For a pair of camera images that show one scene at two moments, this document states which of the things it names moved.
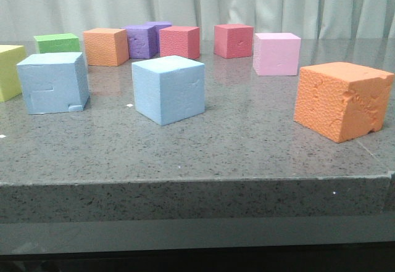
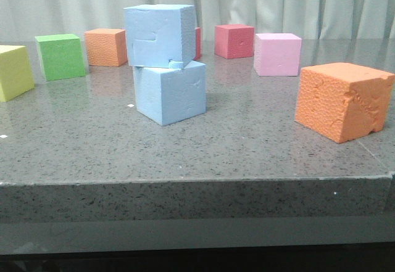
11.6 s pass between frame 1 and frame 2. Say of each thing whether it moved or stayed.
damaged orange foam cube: stayed
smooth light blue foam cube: stayed
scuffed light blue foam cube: moved
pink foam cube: stayed
